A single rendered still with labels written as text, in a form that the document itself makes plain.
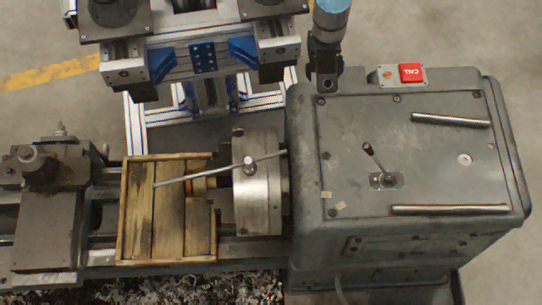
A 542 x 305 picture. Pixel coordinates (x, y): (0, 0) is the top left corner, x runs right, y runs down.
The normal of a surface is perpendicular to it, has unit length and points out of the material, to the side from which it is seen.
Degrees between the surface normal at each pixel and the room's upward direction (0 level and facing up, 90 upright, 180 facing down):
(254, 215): 58
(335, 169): 0
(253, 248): 0
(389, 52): 0
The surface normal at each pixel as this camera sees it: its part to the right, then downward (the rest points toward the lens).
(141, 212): 0.01, -0.43
